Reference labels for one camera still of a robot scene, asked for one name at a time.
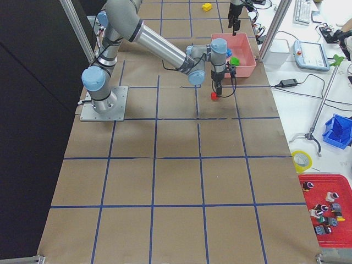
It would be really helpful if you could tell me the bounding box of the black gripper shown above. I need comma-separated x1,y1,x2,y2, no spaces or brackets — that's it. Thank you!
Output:
228,0,243,36
211,70,224,96

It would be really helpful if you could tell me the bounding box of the red toy block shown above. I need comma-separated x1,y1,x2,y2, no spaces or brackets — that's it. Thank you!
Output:
211,92,219,101

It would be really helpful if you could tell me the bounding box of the green toy block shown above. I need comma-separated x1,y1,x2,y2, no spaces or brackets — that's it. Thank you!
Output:
230,57,240,67

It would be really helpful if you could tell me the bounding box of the yellow toy block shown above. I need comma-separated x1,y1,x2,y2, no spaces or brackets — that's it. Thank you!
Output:
202,3,212,12

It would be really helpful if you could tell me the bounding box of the blue toy block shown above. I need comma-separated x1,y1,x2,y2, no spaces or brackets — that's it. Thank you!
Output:
226,49,233,58

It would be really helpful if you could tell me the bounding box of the pink plastic box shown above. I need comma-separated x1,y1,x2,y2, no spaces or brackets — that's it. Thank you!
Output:
211,32,257,79

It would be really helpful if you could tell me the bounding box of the white keyboard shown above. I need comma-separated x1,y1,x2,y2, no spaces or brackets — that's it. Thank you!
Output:
293,0,312,26

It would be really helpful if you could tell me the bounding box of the black power adapter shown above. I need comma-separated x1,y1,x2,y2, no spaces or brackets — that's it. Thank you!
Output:
278,79,299,88

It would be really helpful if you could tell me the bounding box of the teach pendant tablet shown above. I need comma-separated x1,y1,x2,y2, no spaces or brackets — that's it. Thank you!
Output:
292,40,330,72

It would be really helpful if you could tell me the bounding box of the metal reacher grabber tool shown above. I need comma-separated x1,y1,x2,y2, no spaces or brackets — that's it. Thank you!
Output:
289,54,344,157

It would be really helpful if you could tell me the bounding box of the yellow tape roll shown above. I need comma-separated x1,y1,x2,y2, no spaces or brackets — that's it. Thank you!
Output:
292,150,312,173

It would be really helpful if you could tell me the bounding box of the blue storage bin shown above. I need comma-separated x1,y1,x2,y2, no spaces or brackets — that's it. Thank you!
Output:
322,114,351,150

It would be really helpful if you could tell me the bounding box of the red parts tray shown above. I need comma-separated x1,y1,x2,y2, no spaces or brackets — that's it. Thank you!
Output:
299,174,351,248

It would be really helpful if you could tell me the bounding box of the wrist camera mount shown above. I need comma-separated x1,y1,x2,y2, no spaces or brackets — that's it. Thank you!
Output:
225,62,236,79

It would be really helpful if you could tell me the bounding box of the aluminium frame post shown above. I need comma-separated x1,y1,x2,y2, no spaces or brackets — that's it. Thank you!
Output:
258,0,292,62

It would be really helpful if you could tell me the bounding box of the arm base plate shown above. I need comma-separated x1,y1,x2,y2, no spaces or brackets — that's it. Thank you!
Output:
80,86,129,122

